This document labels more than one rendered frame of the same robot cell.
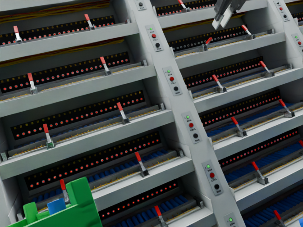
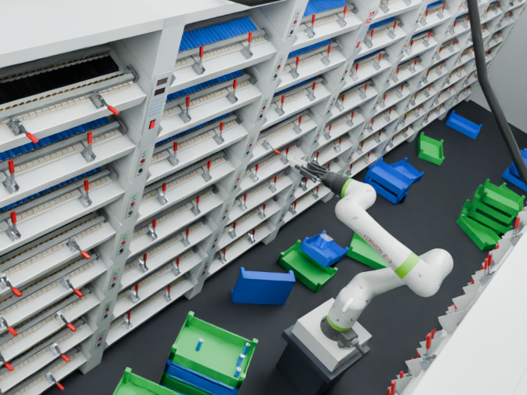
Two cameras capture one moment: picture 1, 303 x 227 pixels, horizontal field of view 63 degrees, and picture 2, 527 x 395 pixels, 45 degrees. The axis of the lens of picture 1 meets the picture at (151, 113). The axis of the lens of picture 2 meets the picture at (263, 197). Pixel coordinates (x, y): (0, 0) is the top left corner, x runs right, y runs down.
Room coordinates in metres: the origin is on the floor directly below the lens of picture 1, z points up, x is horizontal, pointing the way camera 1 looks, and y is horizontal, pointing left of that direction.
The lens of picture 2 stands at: (-0.72, 1.49, 2.53)
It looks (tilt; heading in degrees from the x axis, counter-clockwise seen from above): 37 degrees down; 312
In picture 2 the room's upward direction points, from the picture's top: 22 degrees clockwise
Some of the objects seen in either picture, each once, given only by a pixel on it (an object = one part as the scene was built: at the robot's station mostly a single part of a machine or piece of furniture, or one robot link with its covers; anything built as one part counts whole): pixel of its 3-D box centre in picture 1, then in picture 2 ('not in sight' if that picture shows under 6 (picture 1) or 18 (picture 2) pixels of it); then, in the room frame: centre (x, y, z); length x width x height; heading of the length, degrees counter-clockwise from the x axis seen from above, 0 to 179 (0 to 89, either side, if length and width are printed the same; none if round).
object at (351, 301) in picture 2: not in sight; (348, 306); (0.31, -0.45, 0.52); 0.16 x 0.13 x 0.19; 111
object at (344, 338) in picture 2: not in sight; (344, 333); (0.25, -0.44, 0.40); 0.26 x 0.15 x 0.06; 4
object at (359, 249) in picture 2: not in sight; (372, 251); (0.86, -1.39, 0.04); 0.30 x 0.20 x 0.08; 37
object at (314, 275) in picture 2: not in sight; (307, 266); (0.90, -0.87, 0.04); 0.30 x 0.20 x 0.08; 19
